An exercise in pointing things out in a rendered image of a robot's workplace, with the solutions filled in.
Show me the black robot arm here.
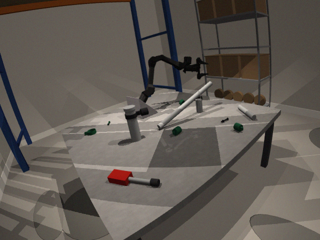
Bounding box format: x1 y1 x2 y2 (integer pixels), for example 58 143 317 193
139 55 192 103

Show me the grey cylinder with light round cap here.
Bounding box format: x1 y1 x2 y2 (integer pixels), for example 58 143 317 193
123 105 142 142

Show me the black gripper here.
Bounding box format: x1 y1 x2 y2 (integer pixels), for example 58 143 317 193
190 57 208 80

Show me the dark green ring clamp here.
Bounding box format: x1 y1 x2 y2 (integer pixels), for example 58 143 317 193
84 128 97 136

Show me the long white pipe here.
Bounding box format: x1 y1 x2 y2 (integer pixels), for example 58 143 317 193
157 81 213 129

